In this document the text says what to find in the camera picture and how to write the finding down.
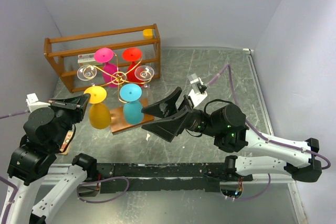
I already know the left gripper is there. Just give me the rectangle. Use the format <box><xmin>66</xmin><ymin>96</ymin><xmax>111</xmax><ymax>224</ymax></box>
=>
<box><xmin>47</xmin><ymin>91</ymin><xmax>90</xmax><ymax>149</ymax></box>

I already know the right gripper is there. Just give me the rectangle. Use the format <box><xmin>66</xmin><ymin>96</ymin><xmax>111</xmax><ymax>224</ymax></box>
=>
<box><xmin>141</xmin><ymin>87</ymin><xmax>219</xmax><ymax>142</ymax></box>

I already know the yellow plastic wine glass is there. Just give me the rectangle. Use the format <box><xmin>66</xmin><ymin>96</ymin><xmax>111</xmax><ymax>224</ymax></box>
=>
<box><xmin>84</xmin><ymin>86</ymin><xmax>111</xmax><ymax>130</ymax></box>

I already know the clear flute glass one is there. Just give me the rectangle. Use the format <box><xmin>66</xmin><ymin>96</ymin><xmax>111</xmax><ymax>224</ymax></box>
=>
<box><xmin>142</xmin><ymin>85</ymin><xmax>153</xmax><ymax>105</ymax></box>

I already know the clear flute glass three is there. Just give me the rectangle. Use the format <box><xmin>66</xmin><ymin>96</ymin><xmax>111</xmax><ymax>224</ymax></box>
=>
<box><xmin>77</xmin><ymin>65</ymin><xmax>98</xmax><ymax>87</ymax></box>

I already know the blue plastic wine glass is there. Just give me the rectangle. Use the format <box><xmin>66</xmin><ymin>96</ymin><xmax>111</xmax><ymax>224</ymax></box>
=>
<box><xmin>119</xmin><ymin>83</ymin><xmax>144</xmax><ymax>125</ymax></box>

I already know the pink plastic wine glass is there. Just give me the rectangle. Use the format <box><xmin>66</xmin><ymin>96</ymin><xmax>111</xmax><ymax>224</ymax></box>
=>
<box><xmin>94</xmin><ymin>48</ymin><xmax>118</xmax><ymax>83</ymax></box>

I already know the clear flute glass two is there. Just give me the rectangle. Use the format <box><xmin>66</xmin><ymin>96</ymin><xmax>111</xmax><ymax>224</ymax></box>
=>
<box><xmin>134</xmin><ymin>65</ymin><xmax>154</xmax><ymax>88</ymax></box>

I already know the red plastic wine glass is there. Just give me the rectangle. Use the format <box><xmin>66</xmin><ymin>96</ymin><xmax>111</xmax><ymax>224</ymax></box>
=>
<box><xmin>122</xmin><ymin>48</ymin><xmax>142</xmax><ymax>83</ymax></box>

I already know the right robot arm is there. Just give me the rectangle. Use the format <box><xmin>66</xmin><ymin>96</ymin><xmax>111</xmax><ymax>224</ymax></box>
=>
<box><xmin>142</xmin><ymin>88</ymin><xmax>322</xmax><ymax>183</ymax></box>

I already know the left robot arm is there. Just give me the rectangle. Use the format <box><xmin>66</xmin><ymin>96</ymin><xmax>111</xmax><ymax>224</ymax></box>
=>
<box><xmin>1</xmin><ymin>93</ymin><xmax>98</xmax><ymax>223</ymax></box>

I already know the orange wooden shelf rack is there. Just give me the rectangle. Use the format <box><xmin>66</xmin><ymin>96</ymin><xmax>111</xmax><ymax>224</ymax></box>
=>
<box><xmin>44</xmin><ymin>24</ymin><xmax>161</xmax><ymax>93</ymax></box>

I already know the white red box on shelf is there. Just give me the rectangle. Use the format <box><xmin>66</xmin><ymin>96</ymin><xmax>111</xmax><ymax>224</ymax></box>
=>
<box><xmin>77</xmin><ymin>53</ymin><xmax>101</xmax><ymax>66</ymax></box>

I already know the yellow block on shelf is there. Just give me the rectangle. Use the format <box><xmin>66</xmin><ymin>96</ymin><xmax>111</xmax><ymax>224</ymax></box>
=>
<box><xmin>142</xmin><ymin>29</ymin><xmax>155</xmax><ymax>39</ymax></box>

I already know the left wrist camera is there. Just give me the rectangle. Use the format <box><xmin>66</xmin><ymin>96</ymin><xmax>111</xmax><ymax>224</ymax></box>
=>
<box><xmin>26</xmin><ymin>93</ymin><xmax>50</xmax><ymax>113</ymax></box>

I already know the gold wire wine glass rack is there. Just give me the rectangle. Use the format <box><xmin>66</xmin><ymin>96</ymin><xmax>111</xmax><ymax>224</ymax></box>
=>
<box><xmin>96</xmin><ymin>52</ymin><xmax>154</xmax><ymax>134</ymax></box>

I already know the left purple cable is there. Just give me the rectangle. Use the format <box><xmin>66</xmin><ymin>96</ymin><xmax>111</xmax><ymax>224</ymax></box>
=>
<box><xmin>0</xmin><ymin>110</ymin><xmax>29</xmax><ymax>120</ymax></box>

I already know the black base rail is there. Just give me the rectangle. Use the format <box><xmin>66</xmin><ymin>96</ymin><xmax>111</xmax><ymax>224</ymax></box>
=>
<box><xmin>76</xmin><ymin>163</ymin><xmax>254</xmax><ymax>195</ymax></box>

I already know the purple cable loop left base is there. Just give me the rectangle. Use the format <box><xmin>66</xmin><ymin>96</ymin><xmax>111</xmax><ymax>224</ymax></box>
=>
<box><xmin>76</xmin><ymin>176</ymin><xmax>130</xmax><ymax>204</ymax></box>

